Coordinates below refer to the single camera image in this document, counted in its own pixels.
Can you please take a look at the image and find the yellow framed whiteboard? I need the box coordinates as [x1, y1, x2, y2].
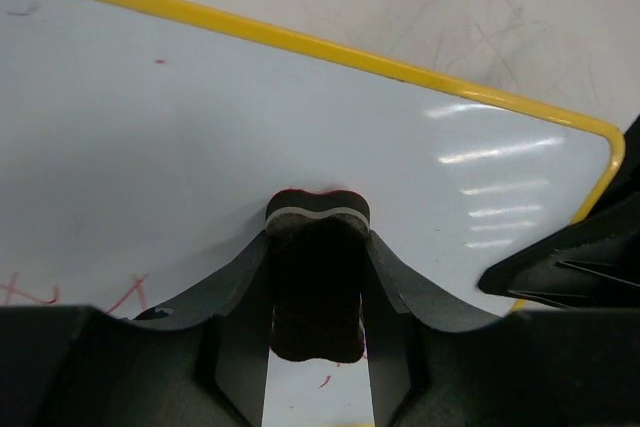
[0, 0, 627, 427]

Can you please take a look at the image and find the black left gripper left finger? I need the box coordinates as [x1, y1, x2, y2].
[1, 234, 272, 426]

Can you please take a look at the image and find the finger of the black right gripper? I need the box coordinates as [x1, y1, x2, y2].
[478, 121, 639, 308]

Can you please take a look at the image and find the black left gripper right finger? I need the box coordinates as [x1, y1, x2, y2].
[362, 235, 639, 426]

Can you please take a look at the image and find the black whiteboard eraser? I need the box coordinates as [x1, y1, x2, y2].
[264, 189, 370, 364]

